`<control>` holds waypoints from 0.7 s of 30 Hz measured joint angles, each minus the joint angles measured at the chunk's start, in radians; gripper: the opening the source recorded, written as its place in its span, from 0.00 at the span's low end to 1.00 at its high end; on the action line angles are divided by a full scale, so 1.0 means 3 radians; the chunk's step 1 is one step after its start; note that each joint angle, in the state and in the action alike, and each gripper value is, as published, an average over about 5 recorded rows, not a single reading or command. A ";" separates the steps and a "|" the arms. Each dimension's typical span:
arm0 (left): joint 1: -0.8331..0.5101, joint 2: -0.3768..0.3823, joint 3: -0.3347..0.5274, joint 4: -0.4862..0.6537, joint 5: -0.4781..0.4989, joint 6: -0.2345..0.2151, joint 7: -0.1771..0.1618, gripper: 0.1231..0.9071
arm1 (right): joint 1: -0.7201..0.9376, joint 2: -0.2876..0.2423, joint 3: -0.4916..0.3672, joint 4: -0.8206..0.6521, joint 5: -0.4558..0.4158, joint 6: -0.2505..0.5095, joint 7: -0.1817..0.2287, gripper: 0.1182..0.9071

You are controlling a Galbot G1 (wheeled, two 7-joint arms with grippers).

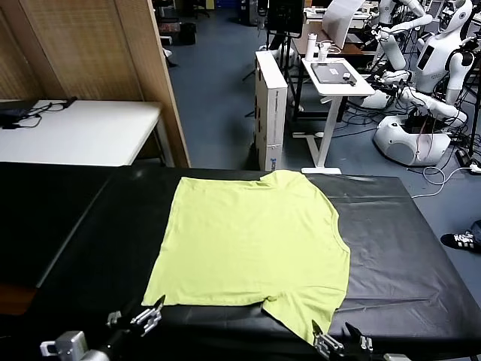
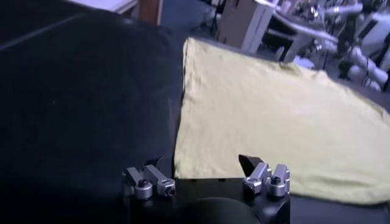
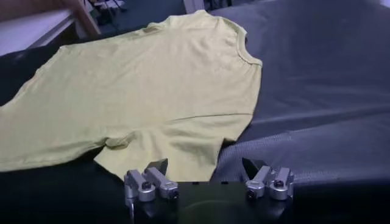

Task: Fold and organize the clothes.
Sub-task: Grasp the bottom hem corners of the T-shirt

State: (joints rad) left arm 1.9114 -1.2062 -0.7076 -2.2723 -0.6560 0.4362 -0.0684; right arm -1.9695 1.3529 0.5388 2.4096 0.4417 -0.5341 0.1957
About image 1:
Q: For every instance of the black power strip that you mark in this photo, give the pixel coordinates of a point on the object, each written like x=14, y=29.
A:
x=463, y=157

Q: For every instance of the lime green t-shirt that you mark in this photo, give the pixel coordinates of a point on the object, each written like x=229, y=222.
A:
x=244, y=240

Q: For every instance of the white folding table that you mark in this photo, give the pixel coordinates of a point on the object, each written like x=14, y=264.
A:
x=94, y=128

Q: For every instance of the white humanoid robot raised arm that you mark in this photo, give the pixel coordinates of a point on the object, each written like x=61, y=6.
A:
x=391, y=49

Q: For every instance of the grey closed laptop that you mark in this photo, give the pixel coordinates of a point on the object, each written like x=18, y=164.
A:
x=330, y=73

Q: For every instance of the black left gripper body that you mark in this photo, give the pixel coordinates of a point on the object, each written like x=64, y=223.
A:
x=122, y=336

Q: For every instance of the white humanoid robot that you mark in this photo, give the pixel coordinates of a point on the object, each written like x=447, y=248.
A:
x=432, y=64

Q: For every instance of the wooden partition screen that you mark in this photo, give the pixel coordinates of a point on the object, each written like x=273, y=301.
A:
x=94, y=45

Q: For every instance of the black flat device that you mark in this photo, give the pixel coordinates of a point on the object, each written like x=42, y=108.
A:
x=9, y=116

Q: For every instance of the tall white cardboard box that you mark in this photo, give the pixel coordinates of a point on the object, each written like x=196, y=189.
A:
x=270, y=113

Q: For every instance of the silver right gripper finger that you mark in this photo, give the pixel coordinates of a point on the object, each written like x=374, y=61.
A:
x=364, y=343
x=327, y=344

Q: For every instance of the small black gadget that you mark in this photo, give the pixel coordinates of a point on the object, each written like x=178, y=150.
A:
x=349, y=79

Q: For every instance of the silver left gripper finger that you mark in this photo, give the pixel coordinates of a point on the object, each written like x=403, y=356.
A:
x=150, y=316
x=114, y=318

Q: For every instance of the white curved board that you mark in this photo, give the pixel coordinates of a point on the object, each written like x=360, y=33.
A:
x=338, y=22

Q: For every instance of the black monitor on stand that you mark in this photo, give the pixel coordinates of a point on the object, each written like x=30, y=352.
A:
x=285, y=15

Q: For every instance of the white cup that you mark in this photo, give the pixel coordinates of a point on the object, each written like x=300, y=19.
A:
x=322, y=55

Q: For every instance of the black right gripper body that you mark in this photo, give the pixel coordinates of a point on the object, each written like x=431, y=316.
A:
x=355, y=355

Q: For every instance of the brown wooden desk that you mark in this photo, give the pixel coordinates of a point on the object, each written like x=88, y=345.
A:
x=353, y=49

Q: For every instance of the white bottle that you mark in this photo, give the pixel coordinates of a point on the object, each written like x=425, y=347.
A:
x=310, y=47

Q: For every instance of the black white sneaker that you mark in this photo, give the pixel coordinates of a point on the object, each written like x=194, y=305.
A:
x=460, y=240

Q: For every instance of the white standing desk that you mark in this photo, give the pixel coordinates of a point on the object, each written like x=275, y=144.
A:
x=330, y=124

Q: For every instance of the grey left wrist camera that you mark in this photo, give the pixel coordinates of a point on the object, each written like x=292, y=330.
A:
x=69, y=342

